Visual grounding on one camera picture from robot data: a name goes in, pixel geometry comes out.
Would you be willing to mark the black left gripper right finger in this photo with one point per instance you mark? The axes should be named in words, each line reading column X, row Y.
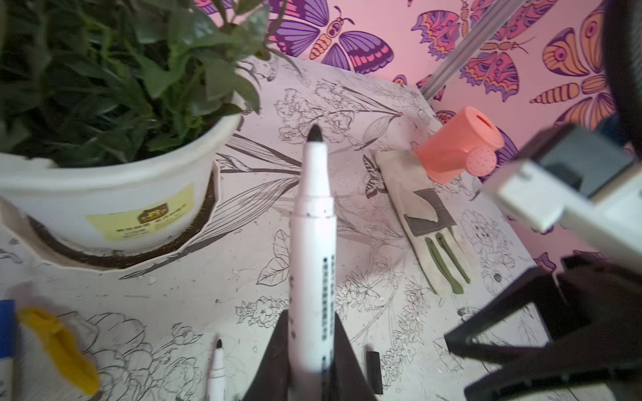
column 348, row 380

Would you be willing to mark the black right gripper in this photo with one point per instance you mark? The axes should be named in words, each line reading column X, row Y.
column 603, row 347

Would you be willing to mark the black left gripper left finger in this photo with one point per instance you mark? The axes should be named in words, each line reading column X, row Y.
column 271, row 382

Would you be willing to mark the white marker black tip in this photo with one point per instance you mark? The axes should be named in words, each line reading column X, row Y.
column 312, row 259
column 217, row 379

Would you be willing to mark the black pen cap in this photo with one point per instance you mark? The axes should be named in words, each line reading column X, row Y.
column 374, row 371

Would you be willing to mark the beige green work glove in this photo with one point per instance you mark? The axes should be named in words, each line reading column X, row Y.
column 429, row 226

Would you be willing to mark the white plastic flower pot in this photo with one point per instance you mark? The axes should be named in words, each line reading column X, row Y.
column 131, row 207

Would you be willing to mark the blue dotted work glove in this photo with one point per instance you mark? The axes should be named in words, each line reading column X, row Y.
column 47, row 356

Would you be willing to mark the white pot saucer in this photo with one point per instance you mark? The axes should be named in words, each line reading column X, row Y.
column 55, row 252

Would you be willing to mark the green potted plant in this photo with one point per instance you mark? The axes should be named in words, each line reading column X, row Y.
column 97, row 83

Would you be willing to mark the aluminium frame rail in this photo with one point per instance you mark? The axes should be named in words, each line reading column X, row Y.
column 499, row 13

